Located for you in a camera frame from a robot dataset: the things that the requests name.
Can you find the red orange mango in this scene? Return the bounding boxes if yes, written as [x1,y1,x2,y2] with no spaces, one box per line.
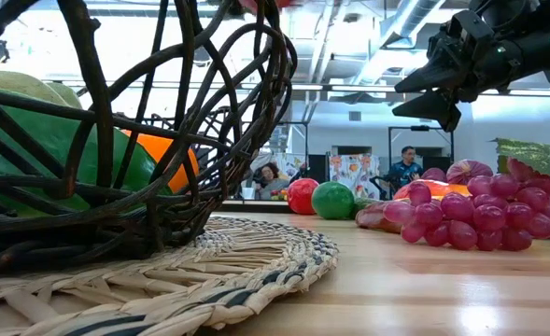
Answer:
[393,179,472,203]

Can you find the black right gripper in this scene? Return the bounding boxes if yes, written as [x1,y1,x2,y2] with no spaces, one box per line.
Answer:
[391,7,544,133]

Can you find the black aluminium table frame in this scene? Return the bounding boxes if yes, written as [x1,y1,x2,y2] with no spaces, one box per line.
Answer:
[220,199,294,215]

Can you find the round woven straw placemat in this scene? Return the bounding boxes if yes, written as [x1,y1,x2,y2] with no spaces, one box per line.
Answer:
[0,215,340,336]

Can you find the black partition panel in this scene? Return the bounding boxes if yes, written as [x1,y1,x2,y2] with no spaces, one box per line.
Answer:
[308,154,331,197]

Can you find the silver ceiling duct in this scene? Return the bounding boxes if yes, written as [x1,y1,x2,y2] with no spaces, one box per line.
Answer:
[353,0,448,85]

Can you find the floral patterned cloth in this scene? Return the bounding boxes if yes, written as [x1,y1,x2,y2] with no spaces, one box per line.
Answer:
[329,153,381,201]

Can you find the green bell pepper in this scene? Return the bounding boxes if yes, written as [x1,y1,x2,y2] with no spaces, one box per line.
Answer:
[0,86,171,218]

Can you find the round green fruit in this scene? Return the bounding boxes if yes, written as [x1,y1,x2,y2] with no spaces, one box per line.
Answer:
[311,181,356,221]

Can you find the black gantry frame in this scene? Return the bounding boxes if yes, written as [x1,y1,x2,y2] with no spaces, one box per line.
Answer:
[274,119,309,158]
[388,125,456,188]

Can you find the dark red sweet potato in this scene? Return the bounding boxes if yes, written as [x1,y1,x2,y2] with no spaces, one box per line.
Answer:
[355,201,404,234]

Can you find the orange fruit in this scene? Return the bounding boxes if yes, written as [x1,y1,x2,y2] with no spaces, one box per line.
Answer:
[120,129,201,195]

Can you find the green cucumber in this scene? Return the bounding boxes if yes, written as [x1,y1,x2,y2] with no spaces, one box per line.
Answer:
[348,196,383,219]

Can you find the person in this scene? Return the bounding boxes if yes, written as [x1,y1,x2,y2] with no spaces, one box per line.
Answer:
[388,146,425,188]
[254,161,290,201]

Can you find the purple onion string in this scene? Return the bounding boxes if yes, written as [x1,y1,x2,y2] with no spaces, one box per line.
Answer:
[418,159,494,186]

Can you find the dark brown wicker basket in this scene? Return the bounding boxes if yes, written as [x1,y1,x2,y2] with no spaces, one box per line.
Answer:
[0,0,299,281]

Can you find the purple grape bunch with leaf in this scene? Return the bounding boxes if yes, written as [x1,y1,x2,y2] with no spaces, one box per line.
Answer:
[382,137,550,253]

